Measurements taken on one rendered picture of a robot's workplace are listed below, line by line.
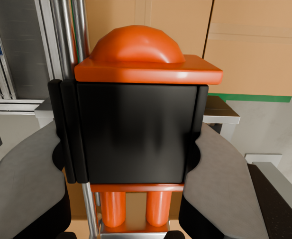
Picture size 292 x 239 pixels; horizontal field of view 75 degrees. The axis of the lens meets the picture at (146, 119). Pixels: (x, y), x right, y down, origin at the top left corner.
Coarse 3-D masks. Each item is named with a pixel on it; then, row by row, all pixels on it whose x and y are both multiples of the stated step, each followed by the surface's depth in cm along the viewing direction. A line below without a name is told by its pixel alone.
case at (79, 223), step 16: (64, 176) 47; (80, 192) 43; (128, 192) 44; (144, 192) 44; (176, 192) 45; (80, 208) 40; (96, 208) 40; (176, 208) 41; (80, 224) 38; (176, 224) 39
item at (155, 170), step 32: (96, 64) 10; (128, 64) 10; (160, 64) 10; (192, 64) 10; (96, 96) 10; (128, 96) 10; (160, 96) 10; (192, 96) 10; (96, 128) 11; (128, 128) 11; (160, 128) 11; (192, 128) 11; (96, 160) 12; (128, 160) 12; (160, 160) 12
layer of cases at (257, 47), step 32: (96, 0) 55; (128, 0) 55; (160, 0) 56; (192, 0) 56; (224, 0) 56; (256, 0) 57; (288, 0) 57; (96, 32) 59; (192, 32) 60; (224, 32) 60; (256, 32) 61; (288, 32) 61; (224, 64) 65; (256, 64) 65; (288, 64) 66
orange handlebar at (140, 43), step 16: (112, 32) 10; (128, 32) 10; (144, 32) 10; (160, 32) 10; (96, 48) 10; (112, 48) 10; (128, 48) 10; (144, 48) 10; (160, 48) 10; (176, 48) 11; (112, 192) 15; (160, 192) 15; (112, 208) 16; (160, 208) 16; (112, 224) 17; (160, 224) 17
